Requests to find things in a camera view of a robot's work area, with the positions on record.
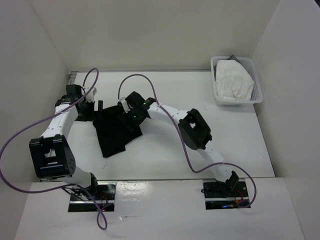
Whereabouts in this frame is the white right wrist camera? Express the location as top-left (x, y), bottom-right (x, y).
top-left (117, 97), bottom-right (131, 113)

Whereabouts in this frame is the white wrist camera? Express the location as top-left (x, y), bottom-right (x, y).
top-left (83, 87), bottom-right (97, 103)
top-left (117, 97), bottom-right (131, 113)

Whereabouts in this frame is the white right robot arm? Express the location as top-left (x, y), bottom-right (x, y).
top-left (118, 91), bottom-right (223, 164)

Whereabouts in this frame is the black skirt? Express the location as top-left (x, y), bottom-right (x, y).
top-left (92, 105), bottom-right (143, 158)

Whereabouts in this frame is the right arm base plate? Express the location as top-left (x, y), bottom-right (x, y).
top-left (201, 179), bottom-right (250, 210)

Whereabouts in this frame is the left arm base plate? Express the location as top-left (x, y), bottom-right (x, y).
top-left (62, 181), bottom-right (117, 213)

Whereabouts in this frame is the dark grey garment in basket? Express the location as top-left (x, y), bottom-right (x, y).
top-left (227, 55), bottom-right (240, 63)

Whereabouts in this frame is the white skirt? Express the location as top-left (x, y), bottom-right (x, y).
top-left (215, 60), bottom-right (255, 101)

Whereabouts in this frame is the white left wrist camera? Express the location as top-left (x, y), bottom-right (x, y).
top-left (83, 87), bottom-right (97, 103)

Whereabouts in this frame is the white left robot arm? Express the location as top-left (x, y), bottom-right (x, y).
top-left (29, 84), bottom-right (100, 200)

